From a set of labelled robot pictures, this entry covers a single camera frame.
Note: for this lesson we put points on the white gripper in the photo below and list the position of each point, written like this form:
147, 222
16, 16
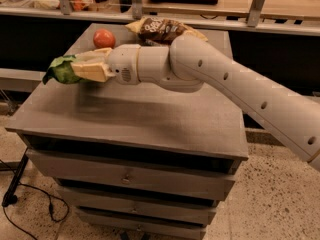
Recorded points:
122, 63

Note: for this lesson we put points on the black stand leg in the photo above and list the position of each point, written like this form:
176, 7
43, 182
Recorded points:
17, 168

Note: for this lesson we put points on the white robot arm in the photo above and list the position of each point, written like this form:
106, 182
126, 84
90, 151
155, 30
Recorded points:
190, 62

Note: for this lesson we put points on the metal shelf bracket middle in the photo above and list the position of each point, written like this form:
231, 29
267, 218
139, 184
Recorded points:
136, 9

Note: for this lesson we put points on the red orange apple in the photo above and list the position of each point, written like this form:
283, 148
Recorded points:
104, 39

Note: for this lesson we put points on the metal shelf bracket right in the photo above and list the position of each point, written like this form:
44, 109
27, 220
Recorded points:
255, 12

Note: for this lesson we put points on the green rice chip bag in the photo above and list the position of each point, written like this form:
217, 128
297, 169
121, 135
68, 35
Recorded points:
61, 70

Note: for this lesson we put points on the brown yellow chip bag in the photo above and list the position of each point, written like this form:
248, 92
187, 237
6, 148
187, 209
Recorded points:
161, 30

